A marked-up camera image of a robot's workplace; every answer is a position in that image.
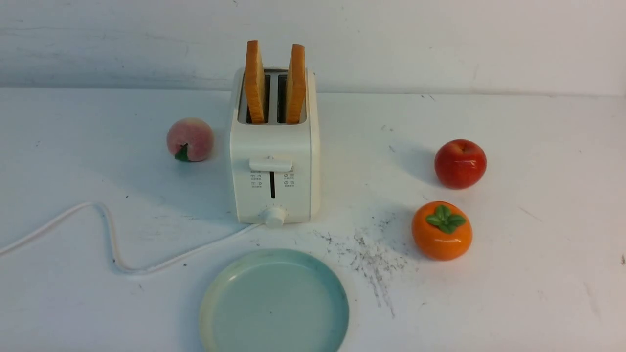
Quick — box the toasted bread slice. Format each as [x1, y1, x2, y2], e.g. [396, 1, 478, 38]
[244, 40, 266, 124]
[286, 44, 306, 124]

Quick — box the white two-slot toaster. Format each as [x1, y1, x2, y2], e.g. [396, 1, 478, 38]
[226, 67, 321, 228]

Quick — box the pink peach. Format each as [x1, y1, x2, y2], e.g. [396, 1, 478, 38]
[166, 118, 215, 162]

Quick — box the light green round plate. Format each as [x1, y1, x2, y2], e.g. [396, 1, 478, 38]
[199, 249, 350, 352]

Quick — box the orange persimmon with green leaf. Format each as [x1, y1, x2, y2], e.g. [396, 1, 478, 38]
[411, 201, 473, 261]

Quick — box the red apple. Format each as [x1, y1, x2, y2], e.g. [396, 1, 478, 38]
[434, 139, 487, 189]

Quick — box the white toaster power cord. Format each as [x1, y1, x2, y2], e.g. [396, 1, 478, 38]
[0, 201, 262, 275]

